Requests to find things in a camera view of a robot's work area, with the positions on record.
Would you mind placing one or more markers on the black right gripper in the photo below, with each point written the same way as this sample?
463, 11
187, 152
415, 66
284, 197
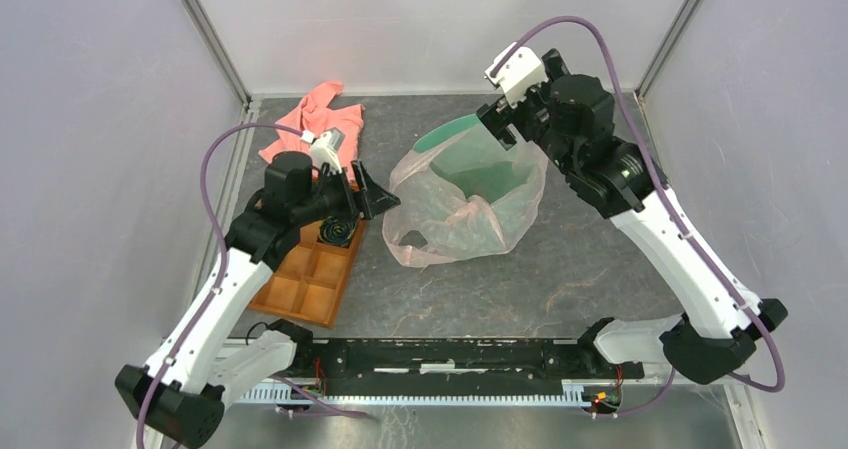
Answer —
498, 117

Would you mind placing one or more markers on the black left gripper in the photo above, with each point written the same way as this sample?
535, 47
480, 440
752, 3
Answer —
373, 198

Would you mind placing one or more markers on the green plastic trash bin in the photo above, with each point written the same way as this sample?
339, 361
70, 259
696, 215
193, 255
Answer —
474, 161

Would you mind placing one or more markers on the pink plastic trash bag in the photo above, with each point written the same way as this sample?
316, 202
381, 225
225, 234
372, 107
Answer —
435, 223

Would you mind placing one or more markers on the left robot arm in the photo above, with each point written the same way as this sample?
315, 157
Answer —
182, 391

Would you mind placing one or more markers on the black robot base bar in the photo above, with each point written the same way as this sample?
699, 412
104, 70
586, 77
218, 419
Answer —
453, 367

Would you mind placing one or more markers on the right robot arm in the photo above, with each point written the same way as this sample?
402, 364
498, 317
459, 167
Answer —
570, 117

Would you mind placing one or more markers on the blue yellow rolled tie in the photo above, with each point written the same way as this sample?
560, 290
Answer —
338, 232

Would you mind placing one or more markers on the salmon pink cloth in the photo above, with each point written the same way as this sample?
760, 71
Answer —
314, 114

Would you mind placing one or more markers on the orange wooden divided tray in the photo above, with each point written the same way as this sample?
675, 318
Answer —
310, 283

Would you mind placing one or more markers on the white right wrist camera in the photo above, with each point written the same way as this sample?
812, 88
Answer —
521, 71

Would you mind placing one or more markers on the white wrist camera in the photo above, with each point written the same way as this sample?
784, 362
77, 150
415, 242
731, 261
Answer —
521, 71
324, 149

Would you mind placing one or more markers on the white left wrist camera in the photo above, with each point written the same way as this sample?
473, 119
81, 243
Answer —
324, 149

